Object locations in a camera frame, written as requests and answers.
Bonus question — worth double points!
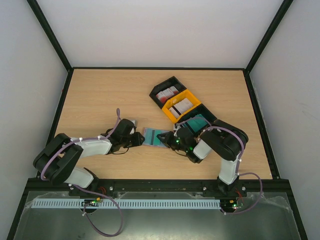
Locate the teal card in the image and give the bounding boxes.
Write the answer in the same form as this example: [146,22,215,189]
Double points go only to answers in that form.
[144,128,169,147]

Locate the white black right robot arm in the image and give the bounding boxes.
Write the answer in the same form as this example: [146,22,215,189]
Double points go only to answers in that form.
[157,119,249,196]

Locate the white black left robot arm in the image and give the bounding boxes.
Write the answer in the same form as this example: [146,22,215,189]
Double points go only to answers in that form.
[33,118,145,189]

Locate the teal cards stack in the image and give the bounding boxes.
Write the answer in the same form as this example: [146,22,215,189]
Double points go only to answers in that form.
[183,114,209,133]

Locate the black bin with teal cards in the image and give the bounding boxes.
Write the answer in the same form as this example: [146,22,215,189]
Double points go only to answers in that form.
[174,104,218,136]

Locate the red white cards stack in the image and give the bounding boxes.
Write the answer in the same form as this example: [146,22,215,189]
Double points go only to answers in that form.
[155,86,179,104]

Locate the yellow card bin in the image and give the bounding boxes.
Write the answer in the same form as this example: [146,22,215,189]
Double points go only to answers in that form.
[161,89,202,124]

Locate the black card bin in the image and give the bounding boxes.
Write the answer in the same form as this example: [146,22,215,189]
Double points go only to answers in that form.
[149,76,187,109]

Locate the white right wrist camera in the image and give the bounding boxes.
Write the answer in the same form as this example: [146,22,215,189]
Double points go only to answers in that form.
[173,124,182,132]

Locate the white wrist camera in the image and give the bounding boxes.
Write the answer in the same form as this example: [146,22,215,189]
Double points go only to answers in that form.
[131,120,138,127]
[173,124,182,132]

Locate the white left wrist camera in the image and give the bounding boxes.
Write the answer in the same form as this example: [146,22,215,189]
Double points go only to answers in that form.
[131,120,138,127]

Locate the black mounting rail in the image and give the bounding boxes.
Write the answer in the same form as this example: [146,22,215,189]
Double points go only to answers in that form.
[23,178,293,199]

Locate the white slotted cable duct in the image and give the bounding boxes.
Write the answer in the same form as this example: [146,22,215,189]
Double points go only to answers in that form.
[31,198,221,210]

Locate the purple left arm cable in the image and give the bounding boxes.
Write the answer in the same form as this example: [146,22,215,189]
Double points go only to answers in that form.
[39,107,124,237]

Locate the black enclosure frame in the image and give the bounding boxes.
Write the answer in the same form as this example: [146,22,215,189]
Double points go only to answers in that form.
[0,0,320,240]

